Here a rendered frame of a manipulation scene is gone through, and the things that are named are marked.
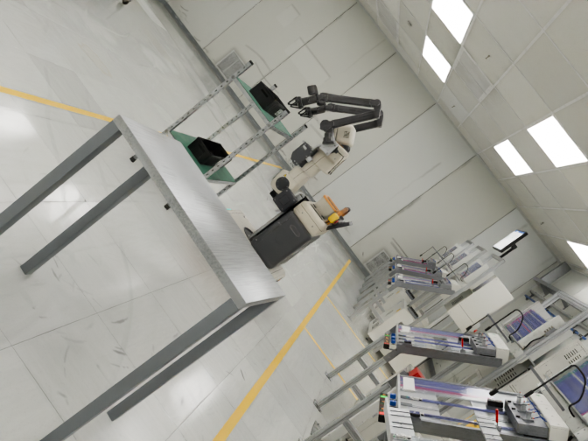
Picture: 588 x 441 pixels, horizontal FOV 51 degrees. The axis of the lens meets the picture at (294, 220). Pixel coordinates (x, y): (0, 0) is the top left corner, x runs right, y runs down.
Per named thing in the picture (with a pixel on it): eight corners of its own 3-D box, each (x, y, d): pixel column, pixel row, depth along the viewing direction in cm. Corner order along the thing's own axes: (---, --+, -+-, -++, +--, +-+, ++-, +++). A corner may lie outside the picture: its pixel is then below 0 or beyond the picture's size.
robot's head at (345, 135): (353, 148, 464) (356, 129, 464) (350, 145, 443) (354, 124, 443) (334, 145, 467) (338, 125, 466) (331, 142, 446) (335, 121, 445)
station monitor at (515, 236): (497, 252, 734) (526, 231, 728) (489, 248, 791) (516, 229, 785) (504, 261, 733) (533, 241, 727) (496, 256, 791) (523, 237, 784)
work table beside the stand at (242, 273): (26, 266, 243) (180, 142, 231) (117, 418, 230) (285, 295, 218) (-65, 267, 200) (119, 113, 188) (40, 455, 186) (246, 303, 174)
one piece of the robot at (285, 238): (271, 275, 494) (355, 213, 481) (255, 282, 440) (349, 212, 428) (248, 241, 497) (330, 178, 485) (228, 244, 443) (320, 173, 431)
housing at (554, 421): (546, 455, 277) (550, 424, 276) (523, 417, 325) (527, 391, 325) (564, 458, 276) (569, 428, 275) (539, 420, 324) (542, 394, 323)
